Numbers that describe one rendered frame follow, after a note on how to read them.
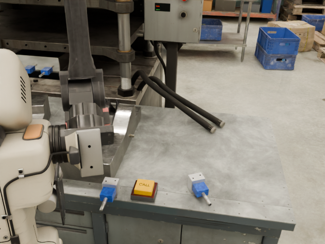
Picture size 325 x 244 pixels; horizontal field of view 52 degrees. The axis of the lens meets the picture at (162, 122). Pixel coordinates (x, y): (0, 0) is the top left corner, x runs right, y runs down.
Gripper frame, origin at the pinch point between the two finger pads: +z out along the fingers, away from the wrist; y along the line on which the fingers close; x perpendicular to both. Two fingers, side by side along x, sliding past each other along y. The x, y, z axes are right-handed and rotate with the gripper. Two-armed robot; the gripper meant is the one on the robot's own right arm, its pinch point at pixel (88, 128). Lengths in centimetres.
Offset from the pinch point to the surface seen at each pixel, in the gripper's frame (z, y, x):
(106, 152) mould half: 9.2, -5.2, 5.4
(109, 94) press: 51, -12, -53
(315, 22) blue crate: 247, -391, -327
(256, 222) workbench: 4, -50, 39
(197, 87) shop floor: 197, -126, -167
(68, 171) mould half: 13.2, 8.4, 9.1
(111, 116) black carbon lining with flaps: 16.8, -9.6, -15.4
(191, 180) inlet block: 5.2, -32.6, 22.0
